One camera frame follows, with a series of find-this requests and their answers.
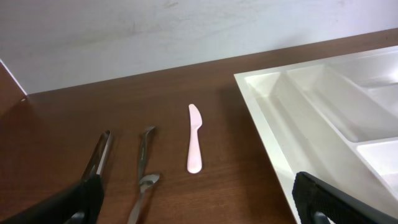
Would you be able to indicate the upper small metal spoon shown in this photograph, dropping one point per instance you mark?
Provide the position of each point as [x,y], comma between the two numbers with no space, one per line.
[143,151]

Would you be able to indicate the white plastic knife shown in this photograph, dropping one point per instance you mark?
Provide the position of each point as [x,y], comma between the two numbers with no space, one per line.
[194,161]

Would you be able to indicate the small metal spoon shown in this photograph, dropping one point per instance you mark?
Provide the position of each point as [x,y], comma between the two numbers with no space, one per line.
[145,183]
[143,151]

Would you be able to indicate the white plastic cutlery tray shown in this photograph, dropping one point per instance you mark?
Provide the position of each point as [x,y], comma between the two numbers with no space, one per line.
[335,118]

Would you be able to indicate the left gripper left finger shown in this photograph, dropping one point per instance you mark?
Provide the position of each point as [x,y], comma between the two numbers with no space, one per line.
[80,203]

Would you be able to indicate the lower small metal spoon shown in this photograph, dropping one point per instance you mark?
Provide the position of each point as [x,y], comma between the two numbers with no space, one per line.
[145,183]

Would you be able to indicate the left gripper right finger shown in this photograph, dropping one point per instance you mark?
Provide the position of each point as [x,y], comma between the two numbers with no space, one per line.
[319,202]

